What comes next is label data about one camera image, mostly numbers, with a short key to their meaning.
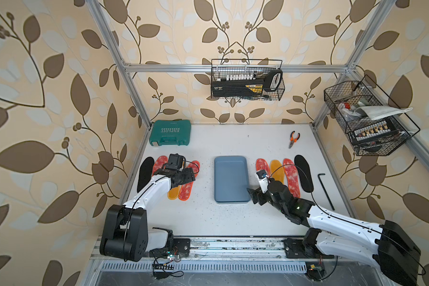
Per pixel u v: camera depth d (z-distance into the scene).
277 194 0.60
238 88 0.83
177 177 0.69
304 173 0.97
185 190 0.91
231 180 0.91
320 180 0.94
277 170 0.99
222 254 0.74
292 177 0.96
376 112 0.63
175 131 1.12
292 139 1.12
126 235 0.40
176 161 0.70
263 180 0.69
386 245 0.41
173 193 0.91
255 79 0.84
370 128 0.69
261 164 1.01
